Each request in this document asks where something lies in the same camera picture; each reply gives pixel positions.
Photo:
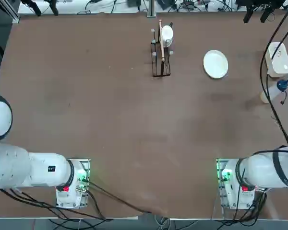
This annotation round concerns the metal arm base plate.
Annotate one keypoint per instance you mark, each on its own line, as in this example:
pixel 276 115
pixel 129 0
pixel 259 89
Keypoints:
pixel 219 191
pixel 88 163

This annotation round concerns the transparent sauce bottle blue cap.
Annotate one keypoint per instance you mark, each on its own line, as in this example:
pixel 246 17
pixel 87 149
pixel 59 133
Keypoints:
pixel 276 87

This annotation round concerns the aluminium frame post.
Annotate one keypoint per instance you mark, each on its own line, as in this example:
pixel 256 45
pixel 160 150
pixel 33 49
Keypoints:
pixel 151 9
pixel 14 16

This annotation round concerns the white round plate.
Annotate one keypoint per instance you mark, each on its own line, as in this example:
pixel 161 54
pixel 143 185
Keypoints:
pixel 216 64

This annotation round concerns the cream lunch box bear print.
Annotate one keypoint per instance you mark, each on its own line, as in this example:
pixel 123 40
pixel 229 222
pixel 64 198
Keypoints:
pixel 278 62

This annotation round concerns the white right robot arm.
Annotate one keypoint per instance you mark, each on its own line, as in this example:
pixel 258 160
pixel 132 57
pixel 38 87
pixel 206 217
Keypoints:
pixel 259 170

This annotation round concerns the black camera stand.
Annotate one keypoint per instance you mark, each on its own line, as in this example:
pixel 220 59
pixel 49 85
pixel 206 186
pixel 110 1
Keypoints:
pixel 254 6
pixel 36 8

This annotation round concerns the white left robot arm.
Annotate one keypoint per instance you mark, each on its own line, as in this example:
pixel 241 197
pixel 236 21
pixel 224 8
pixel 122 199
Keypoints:
pixel 38 167

